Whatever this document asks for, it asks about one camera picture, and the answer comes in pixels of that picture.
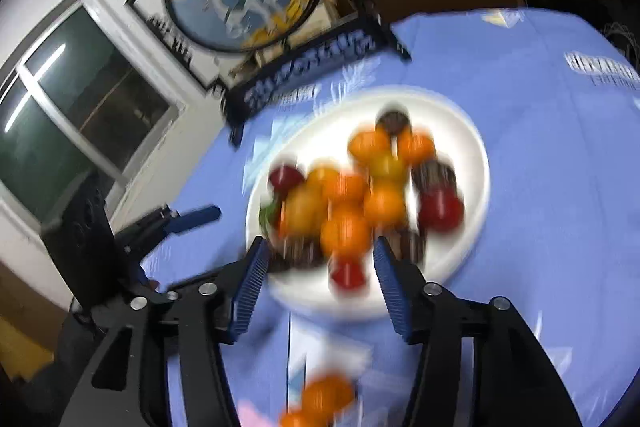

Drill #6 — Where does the dark red plum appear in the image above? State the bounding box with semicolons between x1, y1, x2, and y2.
418;187;464;233

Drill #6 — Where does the large orange mandarin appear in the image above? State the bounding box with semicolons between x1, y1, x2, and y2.
320;208;372;259

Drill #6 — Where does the yellowish round fruit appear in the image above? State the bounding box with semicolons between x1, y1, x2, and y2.
281;184;328;237

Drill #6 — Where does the orange mandarin beside it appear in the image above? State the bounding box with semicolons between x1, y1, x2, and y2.
279;373;356;427

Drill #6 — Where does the black carved screen stand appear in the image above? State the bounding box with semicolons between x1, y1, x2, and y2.
125;0;411;147

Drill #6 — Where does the blue patterned tablecloth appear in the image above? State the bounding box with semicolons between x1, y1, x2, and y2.
144;10;639;426

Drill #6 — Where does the window with white frame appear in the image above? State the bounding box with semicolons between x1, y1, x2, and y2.
1;0;181;233

